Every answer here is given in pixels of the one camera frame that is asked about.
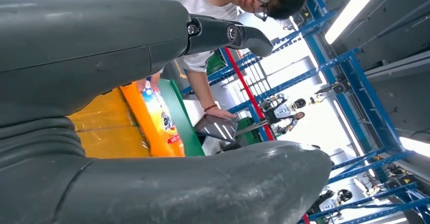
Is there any blue metal rack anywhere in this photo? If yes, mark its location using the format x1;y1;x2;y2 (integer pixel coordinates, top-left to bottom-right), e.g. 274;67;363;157
181;0;430;224

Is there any orange detergent bottle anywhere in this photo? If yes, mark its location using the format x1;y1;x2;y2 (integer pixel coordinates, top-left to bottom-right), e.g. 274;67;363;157
120;80;186;158

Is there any white table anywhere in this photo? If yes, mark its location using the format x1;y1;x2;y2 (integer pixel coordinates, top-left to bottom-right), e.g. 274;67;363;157
183;98;236;156

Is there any black tablet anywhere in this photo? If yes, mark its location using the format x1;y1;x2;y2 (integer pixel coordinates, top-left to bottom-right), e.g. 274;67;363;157
194;114;238;142

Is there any yellow taped cardboard sheet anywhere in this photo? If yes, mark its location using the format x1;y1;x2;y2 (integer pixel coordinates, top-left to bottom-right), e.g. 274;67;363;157
67;88;152;159

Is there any white humanoid robot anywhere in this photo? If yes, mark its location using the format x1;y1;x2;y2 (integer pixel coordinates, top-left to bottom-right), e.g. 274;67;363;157
259;94;307;126

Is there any red metal pole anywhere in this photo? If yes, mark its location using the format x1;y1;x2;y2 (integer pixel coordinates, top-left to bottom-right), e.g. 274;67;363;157
223;47;311;224

